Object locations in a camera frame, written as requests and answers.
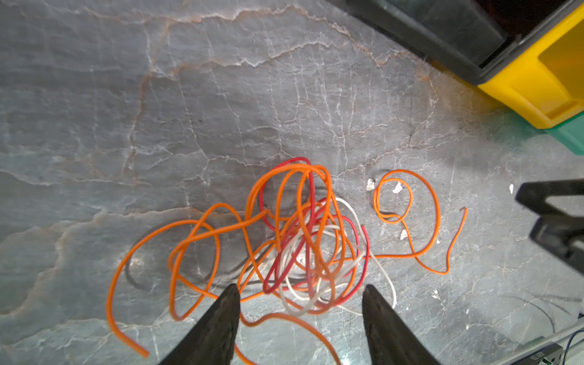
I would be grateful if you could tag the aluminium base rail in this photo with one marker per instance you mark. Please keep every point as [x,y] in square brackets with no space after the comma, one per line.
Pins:
[563,347]

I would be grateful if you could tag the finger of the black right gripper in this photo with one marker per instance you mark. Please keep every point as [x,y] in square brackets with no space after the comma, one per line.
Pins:
[562,236]
[534,195]

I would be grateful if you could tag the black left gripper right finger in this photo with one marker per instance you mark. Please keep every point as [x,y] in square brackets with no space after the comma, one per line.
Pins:
[389,339]

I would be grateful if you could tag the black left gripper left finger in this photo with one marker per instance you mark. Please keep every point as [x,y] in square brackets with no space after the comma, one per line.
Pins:
[212,339]

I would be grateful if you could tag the black storage bin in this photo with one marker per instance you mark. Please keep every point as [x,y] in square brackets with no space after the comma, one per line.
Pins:
[472,39]

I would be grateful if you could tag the yellow storage bin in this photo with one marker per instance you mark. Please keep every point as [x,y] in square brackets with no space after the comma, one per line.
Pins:
[544,85]

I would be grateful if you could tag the green storage bin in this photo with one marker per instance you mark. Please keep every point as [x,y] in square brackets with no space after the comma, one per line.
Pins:
[570,134]

